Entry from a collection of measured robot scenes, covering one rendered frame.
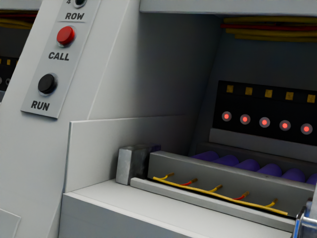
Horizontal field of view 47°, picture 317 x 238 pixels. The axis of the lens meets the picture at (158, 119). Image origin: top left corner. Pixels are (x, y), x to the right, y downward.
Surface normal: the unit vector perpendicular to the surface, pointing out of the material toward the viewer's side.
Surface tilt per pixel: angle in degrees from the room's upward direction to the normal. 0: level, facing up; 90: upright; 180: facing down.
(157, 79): 90
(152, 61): 90
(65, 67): 90
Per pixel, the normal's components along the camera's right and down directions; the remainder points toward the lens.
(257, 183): -0.48, 0.04
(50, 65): -0.40, -0.32
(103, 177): 0.87, 0.15
